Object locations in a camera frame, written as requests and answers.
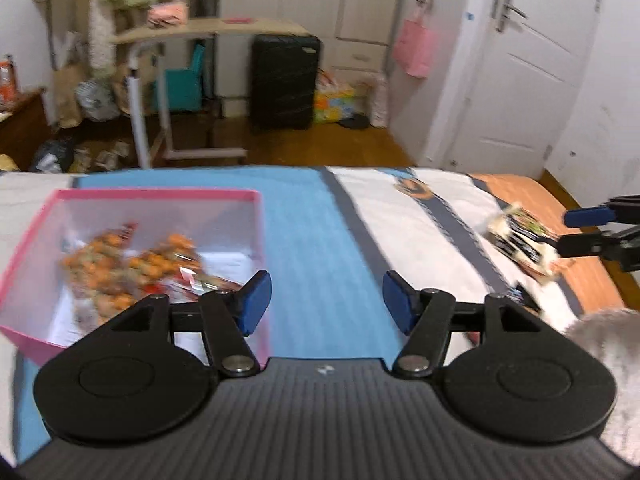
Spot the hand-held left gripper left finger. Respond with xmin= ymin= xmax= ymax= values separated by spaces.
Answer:
xmin=111 ymin=270 xmax=272 ymax=378

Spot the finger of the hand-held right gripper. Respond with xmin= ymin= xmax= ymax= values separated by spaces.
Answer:
xmin=564 ymin=195 xmax=640 ymax=228
xmin=557 ymin=225 xmax=640 ymax=273

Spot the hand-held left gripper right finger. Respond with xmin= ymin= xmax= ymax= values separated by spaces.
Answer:
xmin=382 ymin=270 xmax=542 ymax=378

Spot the mixed nut snack bag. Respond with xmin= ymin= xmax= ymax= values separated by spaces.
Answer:
xmin=487 ymin=202 xmax=576 ymax=286

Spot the clear bag of orange snacks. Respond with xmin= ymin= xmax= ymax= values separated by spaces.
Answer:
xmin=60 ymin=222 xmax=246 ymax=321

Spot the pink cardboard box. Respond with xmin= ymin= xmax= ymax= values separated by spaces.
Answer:
xmin=0 ymin=189 xmax=273 ymax=367

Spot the small dark foil packet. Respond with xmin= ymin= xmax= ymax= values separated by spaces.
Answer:
xmin=510 ymin=284 xmax=543 ymax=313

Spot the blue striped bedsheet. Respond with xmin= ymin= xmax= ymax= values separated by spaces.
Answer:
xmin=0 ymin=165 xmax=626 ymax=466

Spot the fluffy white cloth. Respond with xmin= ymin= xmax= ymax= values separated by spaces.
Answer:
xmin=565 ymin=307 xmax=640 ymax=466

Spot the white door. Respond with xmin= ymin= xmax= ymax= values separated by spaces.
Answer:
xmin=445 ymin=0 xmax=606 ymax=168

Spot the white carton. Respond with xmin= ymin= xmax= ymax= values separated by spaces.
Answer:
xmin=370 ymin=75 xmax=391 ymax=128

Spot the colourful patterned bag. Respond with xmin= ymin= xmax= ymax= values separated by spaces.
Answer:
xmin=314 ymin=71 xmax=357 ymax=123

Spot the black suitcase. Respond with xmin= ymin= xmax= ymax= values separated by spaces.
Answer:
xmin=250 ymin=34 xmax=322 ymax=132

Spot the teal storage box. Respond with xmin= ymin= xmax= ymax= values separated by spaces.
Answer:
xmin=152 ymin=44 xmax=207 ymax=113

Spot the pink tote bag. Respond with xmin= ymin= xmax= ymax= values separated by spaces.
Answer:
xmin=392 ymin=17 xmax=437 ymax=78

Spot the dark floor bag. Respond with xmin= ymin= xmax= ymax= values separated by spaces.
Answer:
xmin=30 ymin=137 xmax=76 ymax=173

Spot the grey plastic bag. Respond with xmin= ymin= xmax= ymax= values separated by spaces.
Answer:
xmin=75 ymin=79 xmax=121 ymax=122

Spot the brown paper bag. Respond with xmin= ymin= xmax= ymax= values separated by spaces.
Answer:
xmin=52 ymin=60 xmax=88 ymax=128

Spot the wooden nightstand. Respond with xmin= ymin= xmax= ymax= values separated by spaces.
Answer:
xmin=0 ymin=87 xmax=51 ymax=171

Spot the pink cloth bundle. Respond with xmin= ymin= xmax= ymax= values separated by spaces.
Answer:
xmin=149 ymin=2 xmax=188 ymax=26

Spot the orange bottle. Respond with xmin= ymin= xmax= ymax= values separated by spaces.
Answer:
xmin=0 ymin=55 xmax=21 ymax=106

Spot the metal door handle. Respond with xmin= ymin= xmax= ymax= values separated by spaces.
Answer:
xmin=492 ymin=0 xmax=528 ymax=33

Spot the white frame side table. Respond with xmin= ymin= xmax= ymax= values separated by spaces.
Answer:
xmin=111 ymin=16 xmax=313 ymax=168

